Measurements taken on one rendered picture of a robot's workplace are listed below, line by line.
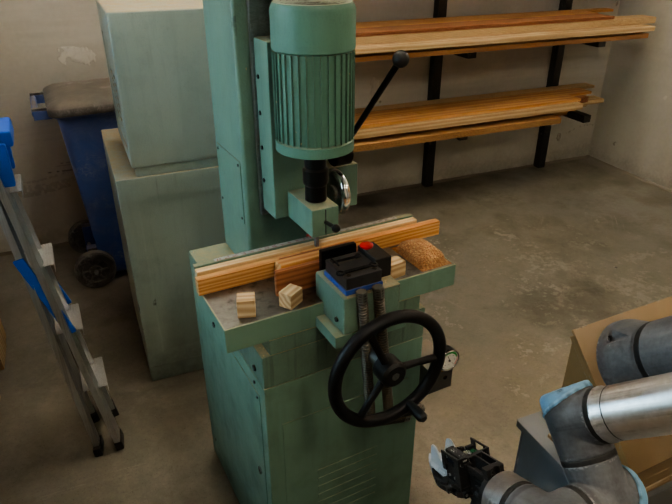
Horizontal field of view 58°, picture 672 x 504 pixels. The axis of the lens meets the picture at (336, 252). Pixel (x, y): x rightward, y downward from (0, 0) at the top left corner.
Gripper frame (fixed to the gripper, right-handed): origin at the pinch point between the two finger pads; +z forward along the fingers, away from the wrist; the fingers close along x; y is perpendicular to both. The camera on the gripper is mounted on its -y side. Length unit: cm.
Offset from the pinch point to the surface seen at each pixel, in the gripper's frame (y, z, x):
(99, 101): 102, 198, 30
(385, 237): 40, 38, -17
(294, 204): 53, 38, 6
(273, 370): 18.0, 28.2, 21.5
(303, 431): -2.1, 35.6, 14.9
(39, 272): 43, 97, 66
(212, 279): 40, 36, 29
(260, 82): 82, 37, 10
